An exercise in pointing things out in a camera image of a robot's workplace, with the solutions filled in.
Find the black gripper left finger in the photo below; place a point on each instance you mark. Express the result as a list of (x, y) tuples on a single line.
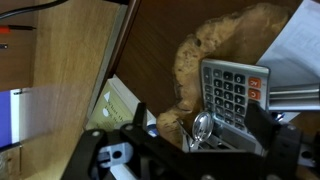
[(140, 115)]

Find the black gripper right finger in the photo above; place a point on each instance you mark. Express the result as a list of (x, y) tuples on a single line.
[(260, 126)]

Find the grey calculator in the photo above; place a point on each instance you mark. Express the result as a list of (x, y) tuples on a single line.
[(230, 96)]

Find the wooden burl bowl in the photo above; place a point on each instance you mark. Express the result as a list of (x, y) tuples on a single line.
[(233, 36)]

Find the blue tape roll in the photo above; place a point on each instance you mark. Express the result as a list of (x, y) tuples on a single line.
[(152, 130)]

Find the pale green book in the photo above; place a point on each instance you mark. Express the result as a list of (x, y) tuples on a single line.
[(113, 106)]

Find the silver metal cylinder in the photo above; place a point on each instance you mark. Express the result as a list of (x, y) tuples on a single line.
[(293, 98)]

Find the silver measuring spoon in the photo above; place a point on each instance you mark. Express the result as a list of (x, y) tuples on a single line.
[(202, 126)]

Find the dark wood coffee table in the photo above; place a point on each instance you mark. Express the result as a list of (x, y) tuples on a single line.
[(150, 50)]

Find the white paper strip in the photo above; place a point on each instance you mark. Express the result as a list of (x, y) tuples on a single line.
[(293, 56)]

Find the light wood workbench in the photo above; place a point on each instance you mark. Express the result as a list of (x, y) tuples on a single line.
[(66, 50)]

